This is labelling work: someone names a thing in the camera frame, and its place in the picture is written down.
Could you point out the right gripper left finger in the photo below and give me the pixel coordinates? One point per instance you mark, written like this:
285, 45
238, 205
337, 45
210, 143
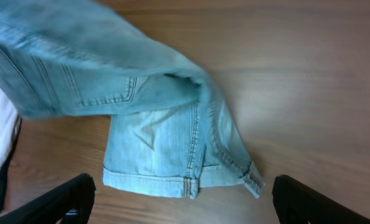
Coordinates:
71, 202

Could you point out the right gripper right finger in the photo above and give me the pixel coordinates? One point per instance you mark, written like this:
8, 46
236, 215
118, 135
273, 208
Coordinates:
296, 203

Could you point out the light blue denim shorts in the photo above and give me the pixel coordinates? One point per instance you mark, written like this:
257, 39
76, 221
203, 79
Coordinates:
171, 132

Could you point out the black garment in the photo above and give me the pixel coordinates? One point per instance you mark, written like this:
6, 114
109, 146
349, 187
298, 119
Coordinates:
5, 167

